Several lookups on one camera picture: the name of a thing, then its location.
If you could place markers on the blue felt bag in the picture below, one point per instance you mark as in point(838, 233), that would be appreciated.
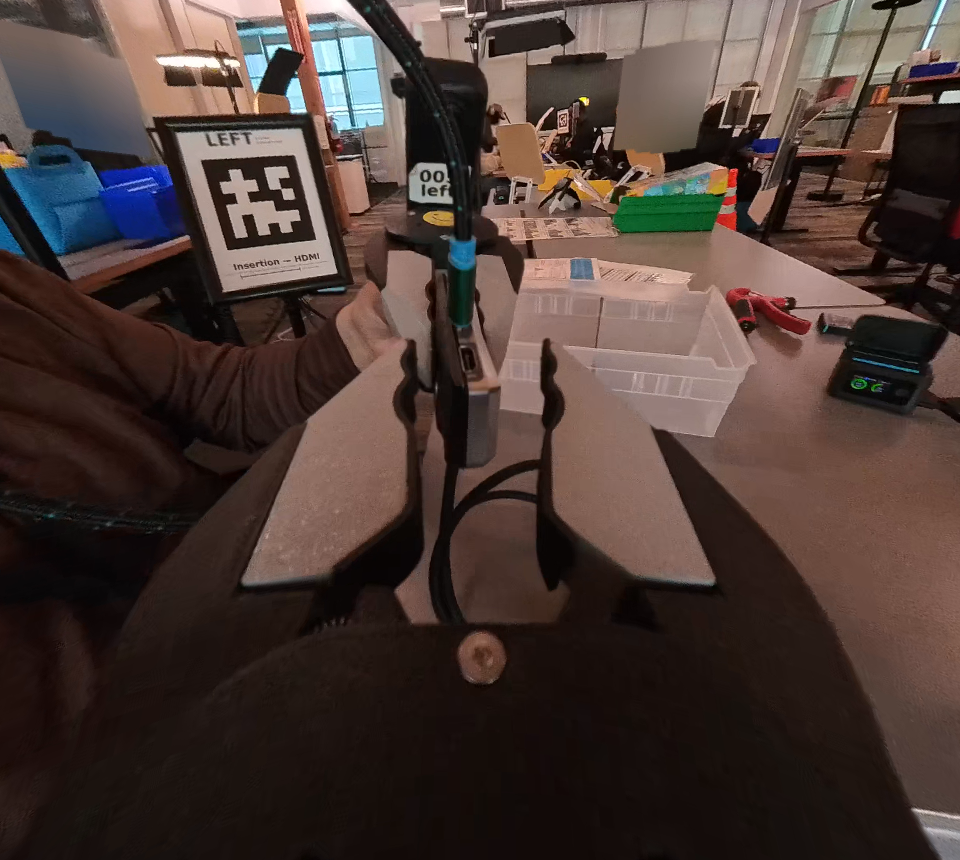
point(60, 207)

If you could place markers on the green plastic bin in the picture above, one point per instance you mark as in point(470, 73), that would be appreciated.
point(667, 213)

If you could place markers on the colourful box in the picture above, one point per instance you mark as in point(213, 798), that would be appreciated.
point(675, 183)

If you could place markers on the person's left hand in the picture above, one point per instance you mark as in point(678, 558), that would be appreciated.
point(364, 331)

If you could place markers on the blue plastic crate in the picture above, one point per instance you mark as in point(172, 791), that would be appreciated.
point(142, 200)

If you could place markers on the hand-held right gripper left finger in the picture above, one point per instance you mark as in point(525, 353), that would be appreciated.
point(337, 500)

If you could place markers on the red hand grip tool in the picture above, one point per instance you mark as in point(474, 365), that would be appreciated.
point(780, 316)

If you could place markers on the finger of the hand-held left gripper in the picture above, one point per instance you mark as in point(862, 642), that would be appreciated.
point(409, 305)
point(495, 297)

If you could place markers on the black framed marker sign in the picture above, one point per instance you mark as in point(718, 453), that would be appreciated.
point(255, 200)

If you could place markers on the printed paper sheet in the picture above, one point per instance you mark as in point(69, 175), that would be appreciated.
point(555, 228)
point(607, 271)

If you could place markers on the black floor lamp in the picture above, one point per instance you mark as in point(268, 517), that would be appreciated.
point(900, 1)

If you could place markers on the tan chair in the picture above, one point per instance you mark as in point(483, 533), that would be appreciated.
point(521, 155)

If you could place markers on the small black block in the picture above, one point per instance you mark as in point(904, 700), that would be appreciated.
point(836, 324)

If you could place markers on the studio light panel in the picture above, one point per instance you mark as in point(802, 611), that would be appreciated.
point(199, 61)

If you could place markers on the orange traffic cone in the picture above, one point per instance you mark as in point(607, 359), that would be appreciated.
point(729, 207)

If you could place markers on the black softbox light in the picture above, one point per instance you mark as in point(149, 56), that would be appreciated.
point(525, 35)

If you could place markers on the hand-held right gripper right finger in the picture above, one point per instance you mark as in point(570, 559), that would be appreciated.
point(622, 500)

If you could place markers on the black sign stand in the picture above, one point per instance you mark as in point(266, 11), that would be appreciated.
point(296, 316)

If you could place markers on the clear plastic bin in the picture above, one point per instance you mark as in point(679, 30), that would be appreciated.
point(645, 380)

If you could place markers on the grey hdmi adapter hub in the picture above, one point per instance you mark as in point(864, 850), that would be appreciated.
point(480, 425)

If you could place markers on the wooden desk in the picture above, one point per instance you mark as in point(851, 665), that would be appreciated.
point(127, 260)

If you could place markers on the person's left forearm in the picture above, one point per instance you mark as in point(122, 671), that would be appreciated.
point(187, 387)

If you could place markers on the black device with display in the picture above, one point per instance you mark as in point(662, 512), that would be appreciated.
point(885, 350)

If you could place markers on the black office chair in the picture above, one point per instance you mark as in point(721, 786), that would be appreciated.
point(922, 162)

